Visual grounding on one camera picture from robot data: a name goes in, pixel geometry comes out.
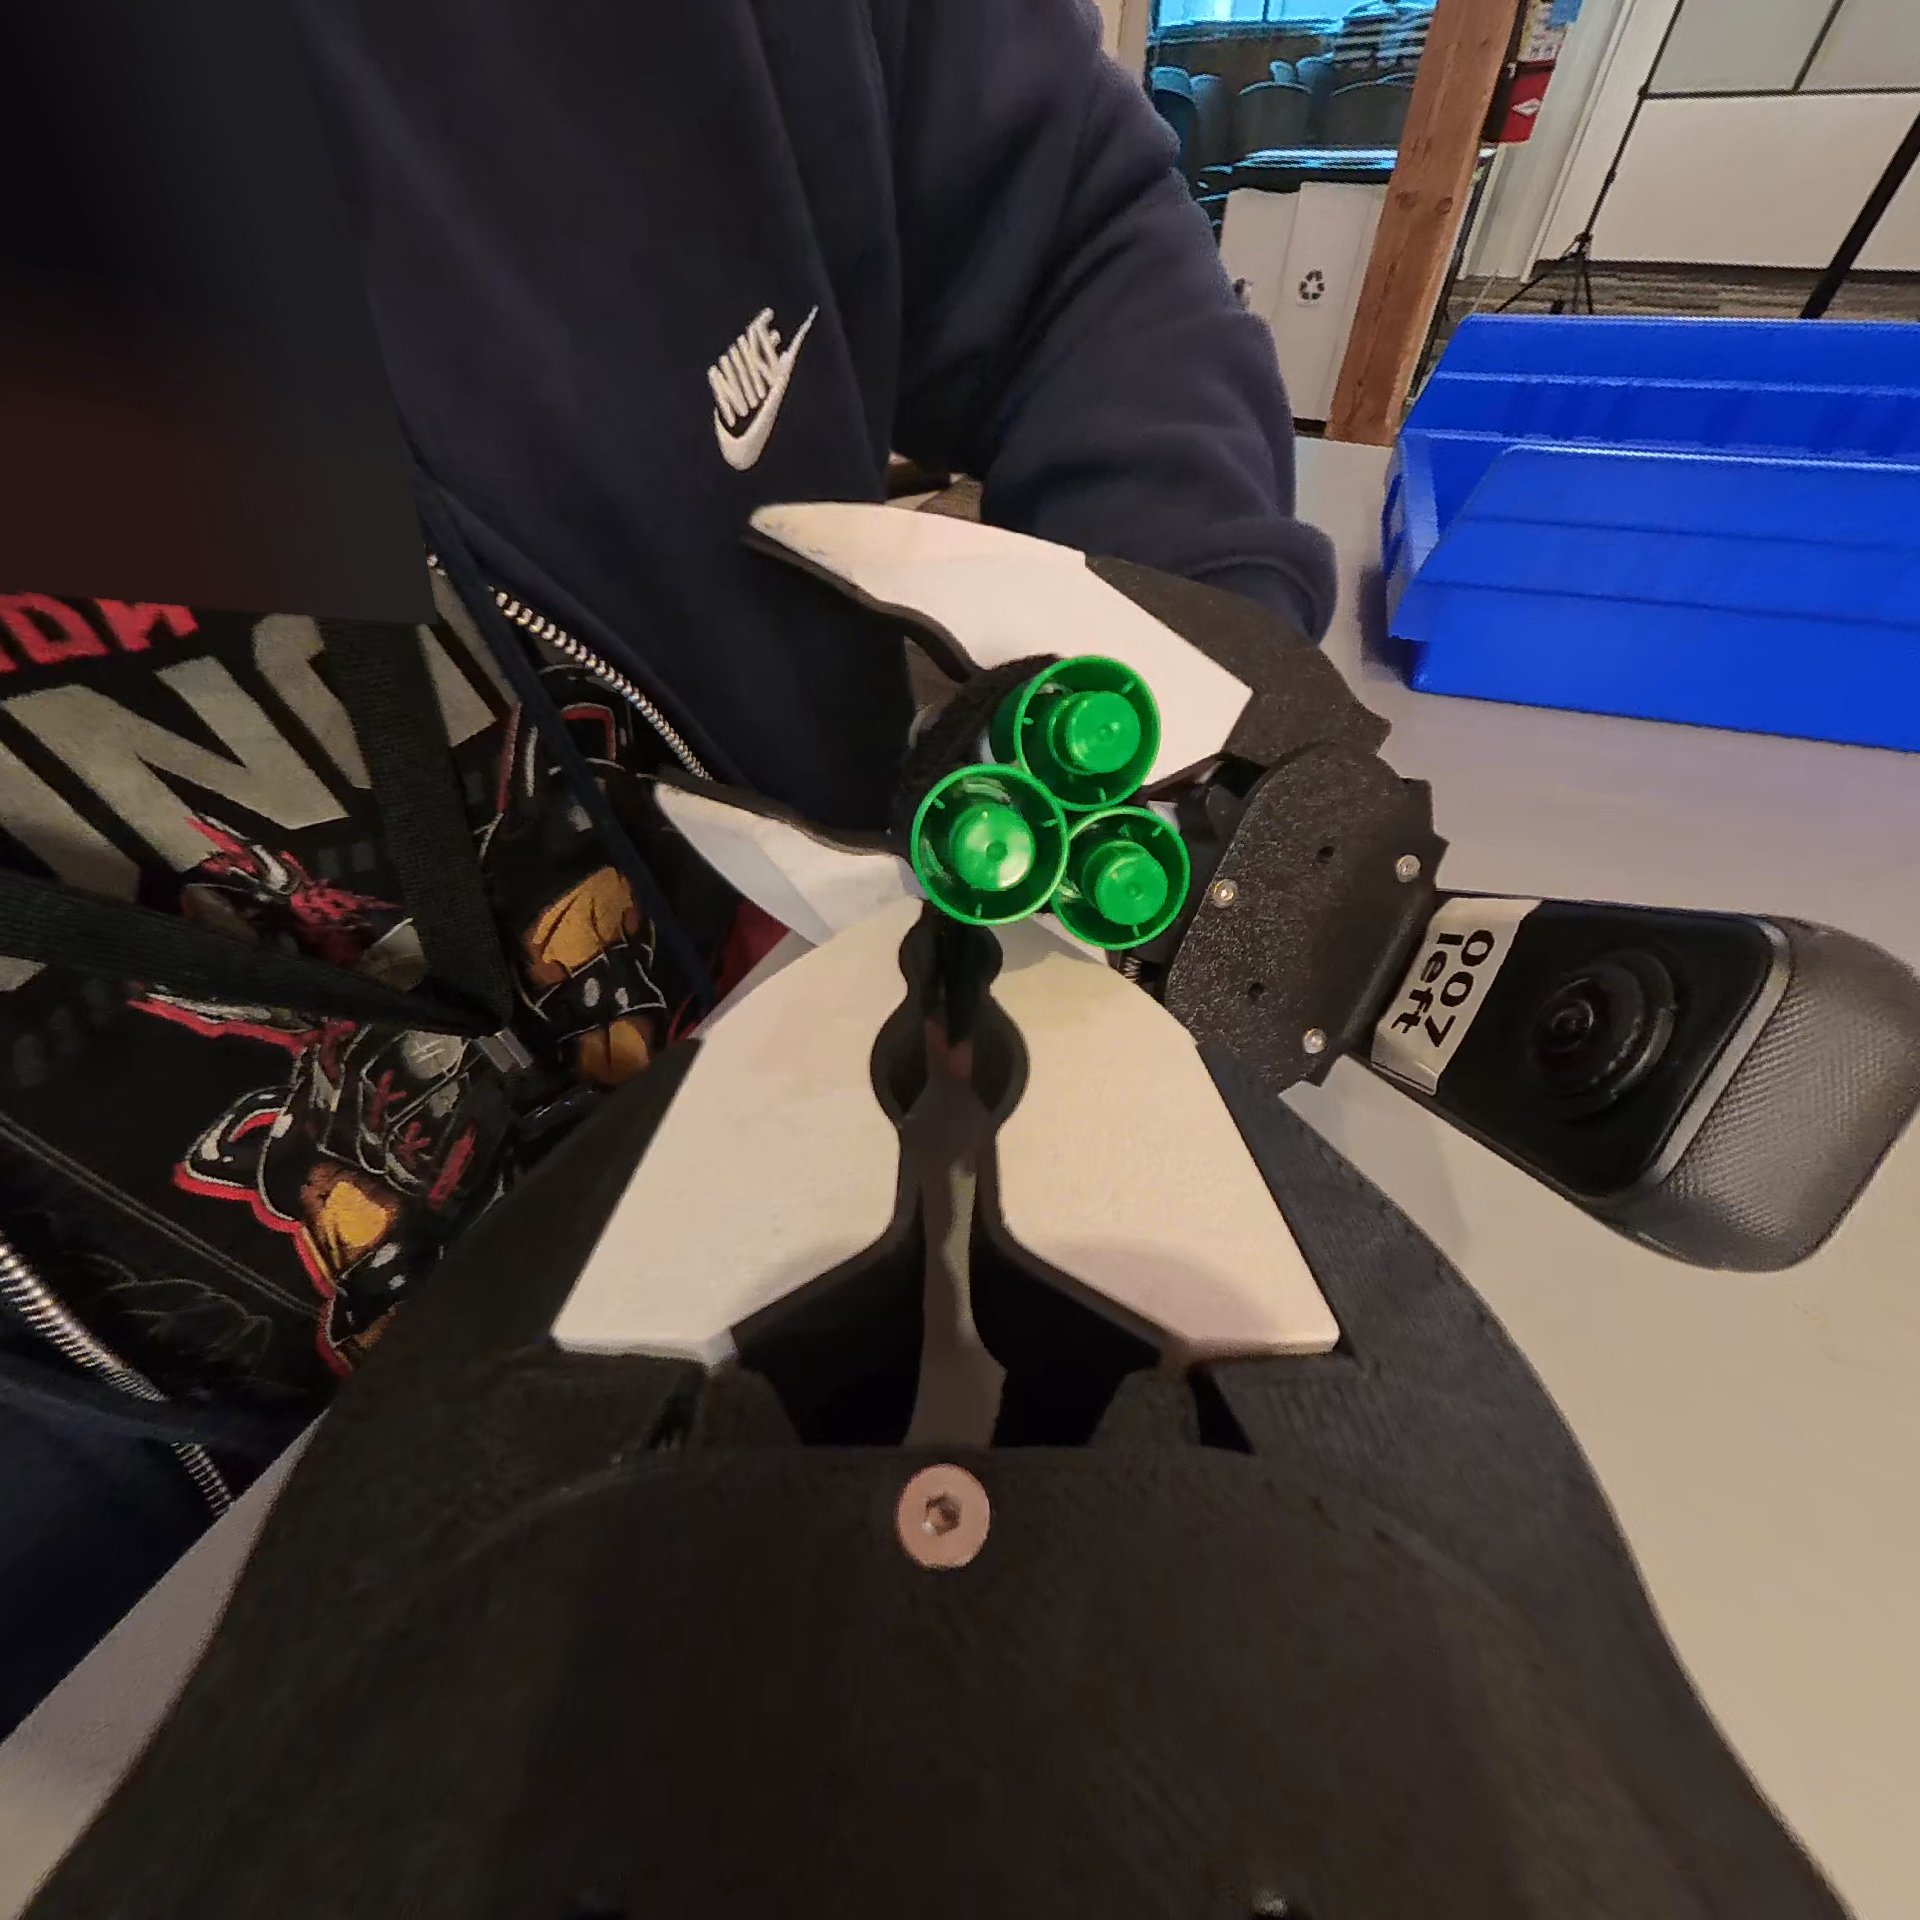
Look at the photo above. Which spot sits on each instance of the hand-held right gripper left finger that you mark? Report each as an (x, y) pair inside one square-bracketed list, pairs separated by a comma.
[(750, 1201)]

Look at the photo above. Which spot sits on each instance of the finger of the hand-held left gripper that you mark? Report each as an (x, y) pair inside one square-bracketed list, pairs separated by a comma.
[(1034, 609), (781, 863)]

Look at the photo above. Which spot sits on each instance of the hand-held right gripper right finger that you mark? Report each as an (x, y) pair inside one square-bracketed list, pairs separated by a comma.
[(1154, 1185)]

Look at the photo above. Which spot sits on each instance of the green marker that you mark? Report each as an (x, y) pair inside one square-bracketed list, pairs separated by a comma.
[(1082, 734), (986, 849), (1122, 882)]

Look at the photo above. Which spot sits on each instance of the person's left forearm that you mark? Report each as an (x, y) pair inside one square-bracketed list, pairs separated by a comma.
[(1154, 495)]

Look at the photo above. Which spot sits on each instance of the white recycling bin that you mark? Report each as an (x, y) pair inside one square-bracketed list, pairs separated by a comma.
[(1302, 284)]

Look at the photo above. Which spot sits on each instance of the blue plastic bin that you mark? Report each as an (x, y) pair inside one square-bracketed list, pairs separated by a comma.
[(1681, 601), (1665, 369)]

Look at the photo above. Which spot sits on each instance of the row of dark chairs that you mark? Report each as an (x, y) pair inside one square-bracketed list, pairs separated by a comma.
[(1275, 104)]

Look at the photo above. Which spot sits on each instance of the person's black printed shirt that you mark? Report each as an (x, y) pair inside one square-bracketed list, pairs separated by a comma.
[(224, 930)]

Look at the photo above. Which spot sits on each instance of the person's navy zip hoodie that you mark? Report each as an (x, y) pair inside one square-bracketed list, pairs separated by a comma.
[(601, 225)]

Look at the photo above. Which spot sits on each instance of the black tripod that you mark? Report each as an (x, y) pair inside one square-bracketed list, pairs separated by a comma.
[(1575, 249)]

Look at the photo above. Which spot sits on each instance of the white partition board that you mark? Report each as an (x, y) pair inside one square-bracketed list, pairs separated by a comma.
[(1754, 134)]

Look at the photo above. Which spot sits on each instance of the wooden post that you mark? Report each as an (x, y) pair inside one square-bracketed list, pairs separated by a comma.
[(1425, 225)]

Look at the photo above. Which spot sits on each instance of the red and white wall sign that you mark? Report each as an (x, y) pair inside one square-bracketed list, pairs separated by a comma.
[(1522, 99)]

